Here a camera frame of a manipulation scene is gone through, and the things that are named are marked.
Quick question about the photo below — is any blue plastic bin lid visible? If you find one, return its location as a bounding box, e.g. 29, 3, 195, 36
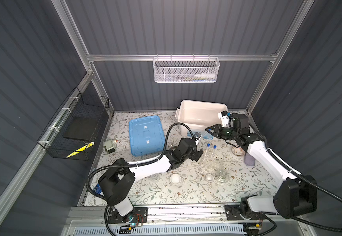
129, 116, 165, 156

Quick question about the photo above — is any clear plastic test tube rack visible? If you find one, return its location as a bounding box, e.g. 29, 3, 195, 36
199, 144, 223, 176

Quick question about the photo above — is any white plastic storage bin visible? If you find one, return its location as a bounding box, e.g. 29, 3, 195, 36
175, 100, 228, 140

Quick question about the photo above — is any white tube in mesh basket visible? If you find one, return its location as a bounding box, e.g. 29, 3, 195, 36
194, 73, 216, 80

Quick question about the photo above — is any blue clip at table edge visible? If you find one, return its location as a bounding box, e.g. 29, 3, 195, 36
93, 184, 103, 195

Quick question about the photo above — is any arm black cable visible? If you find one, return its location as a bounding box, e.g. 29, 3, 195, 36
247, 122, 342, 233
86, 122, 195, 201

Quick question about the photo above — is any yellow black striped tape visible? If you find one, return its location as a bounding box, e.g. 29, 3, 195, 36
66, 142, 94, 158

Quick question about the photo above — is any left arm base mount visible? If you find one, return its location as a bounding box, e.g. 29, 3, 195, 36
107, 207, 148, 225

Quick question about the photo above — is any clear glass conical flask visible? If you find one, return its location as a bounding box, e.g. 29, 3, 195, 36
215, 159, 229, 183

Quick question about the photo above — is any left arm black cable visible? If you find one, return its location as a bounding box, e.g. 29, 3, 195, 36
86, 122, 195, 201

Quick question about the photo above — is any small white crucible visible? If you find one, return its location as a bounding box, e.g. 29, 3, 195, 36
205, 174, 214, 182

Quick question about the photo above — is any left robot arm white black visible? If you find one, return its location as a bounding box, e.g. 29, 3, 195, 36
98, 138, 203, 217

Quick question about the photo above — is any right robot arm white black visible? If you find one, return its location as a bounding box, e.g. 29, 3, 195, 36
205, 111, 317, 219

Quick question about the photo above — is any white wire mesh basket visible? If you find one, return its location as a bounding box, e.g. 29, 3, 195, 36
152, 57, 220, 83

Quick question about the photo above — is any black pad in basket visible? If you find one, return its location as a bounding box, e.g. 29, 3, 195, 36
63, 117, 98, 141

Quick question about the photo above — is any black wire mesh basket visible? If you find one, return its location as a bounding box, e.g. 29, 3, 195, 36
37, 88, 110, 161

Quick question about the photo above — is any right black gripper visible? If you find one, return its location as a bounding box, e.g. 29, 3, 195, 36
205, 124, 238, 141

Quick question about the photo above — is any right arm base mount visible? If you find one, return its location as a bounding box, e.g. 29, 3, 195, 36
224, 205, 263, 221

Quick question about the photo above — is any aluminium rail front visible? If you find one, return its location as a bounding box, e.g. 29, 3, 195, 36
67, 203, 307, 226

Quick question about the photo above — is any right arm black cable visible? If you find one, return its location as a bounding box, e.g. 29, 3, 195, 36
247, 122, 342, 233

